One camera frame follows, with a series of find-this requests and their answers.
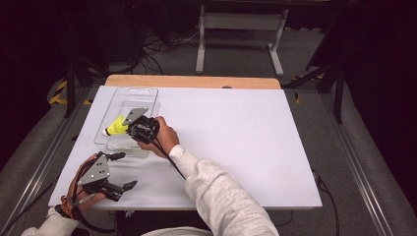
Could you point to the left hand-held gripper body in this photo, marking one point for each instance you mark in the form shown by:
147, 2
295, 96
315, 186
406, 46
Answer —
96, 172

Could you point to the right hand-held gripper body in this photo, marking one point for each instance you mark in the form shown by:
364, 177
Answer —
144, 128

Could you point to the clear plastic container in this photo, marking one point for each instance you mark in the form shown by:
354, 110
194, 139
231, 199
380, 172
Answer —
113, 105

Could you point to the person's right hand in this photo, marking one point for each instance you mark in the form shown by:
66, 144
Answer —
167, 137

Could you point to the person's left hand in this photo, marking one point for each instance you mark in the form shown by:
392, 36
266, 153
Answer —
76, 200

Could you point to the person's white shirt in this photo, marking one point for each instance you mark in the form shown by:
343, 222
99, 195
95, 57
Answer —
177, 232

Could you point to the wooden table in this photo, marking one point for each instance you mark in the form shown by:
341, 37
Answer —
193, 82

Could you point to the black metal stand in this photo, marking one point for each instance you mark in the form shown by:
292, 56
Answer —
70, 91
339, 95

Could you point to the yellow and black floor tape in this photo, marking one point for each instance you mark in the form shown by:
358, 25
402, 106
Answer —
60, 87

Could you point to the white table cover sheet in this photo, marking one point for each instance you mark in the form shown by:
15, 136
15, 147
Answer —
236, 131

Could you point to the white metal stand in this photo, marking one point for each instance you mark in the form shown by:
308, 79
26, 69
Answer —
242, 21

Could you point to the grey metal floor rail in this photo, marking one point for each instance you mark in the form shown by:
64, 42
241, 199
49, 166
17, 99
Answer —
36, 170
357, 157

